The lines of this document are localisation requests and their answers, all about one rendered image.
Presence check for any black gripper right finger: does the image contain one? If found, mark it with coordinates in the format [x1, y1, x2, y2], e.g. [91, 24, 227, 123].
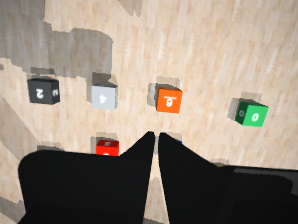
[158, 132, 298, 224]

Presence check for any orange block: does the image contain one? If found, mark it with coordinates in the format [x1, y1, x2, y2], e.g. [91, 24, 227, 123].
[156, 87, 183, 113]

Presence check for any grey block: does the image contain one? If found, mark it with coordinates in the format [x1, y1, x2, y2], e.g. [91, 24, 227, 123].
[91, 83, 118, 110]

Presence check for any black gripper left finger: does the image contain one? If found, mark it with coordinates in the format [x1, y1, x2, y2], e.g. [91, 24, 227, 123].
[18, 131, 155, 224]

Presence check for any green block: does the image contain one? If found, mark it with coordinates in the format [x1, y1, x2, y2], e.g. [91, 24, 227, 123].
[235, 101, 269, 127]

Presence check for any red block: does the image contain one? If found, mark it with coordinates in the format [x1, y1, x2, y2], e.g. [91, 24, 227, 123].
[96, 140, 119, 156]

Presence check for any black block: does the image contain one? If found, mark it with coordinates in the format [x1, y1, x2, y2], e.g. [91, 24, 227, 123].
[27, 79, 60, 105]

